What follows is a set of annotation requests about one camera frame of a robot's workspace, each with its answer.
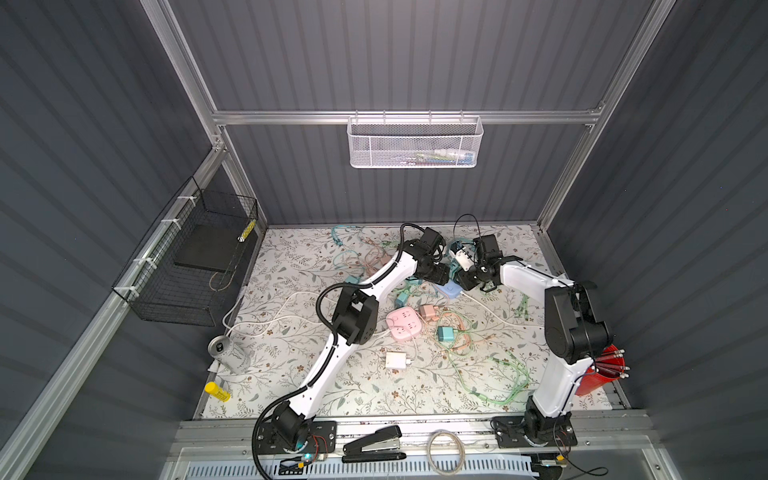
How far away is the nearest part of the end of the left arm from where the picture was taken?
2.62 feet

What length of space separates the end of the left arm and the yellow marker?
0.60 metres

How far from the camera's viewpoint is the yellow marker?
0.75m
